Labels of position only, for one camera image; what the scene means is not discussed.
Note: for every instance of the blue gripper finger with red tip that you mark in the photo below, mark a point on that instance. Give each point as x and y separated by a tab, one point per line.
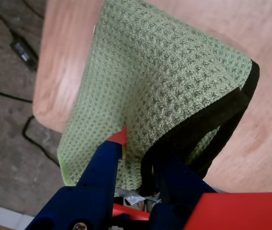
179	182
97	182

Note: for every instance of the green waffle cloth black trim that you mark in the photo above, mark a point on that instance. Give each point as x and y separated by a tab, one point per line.
150	72

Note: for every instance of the grey duct tape patch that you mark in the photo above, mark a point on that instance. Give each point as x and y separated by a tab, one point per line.
132	198

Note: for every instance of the black power adapter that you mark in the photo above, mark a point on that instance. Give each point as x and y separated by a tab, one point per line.
24	54

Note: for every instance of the red camera mount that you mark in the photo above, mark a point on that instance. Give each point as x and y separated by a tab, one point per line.
241	210

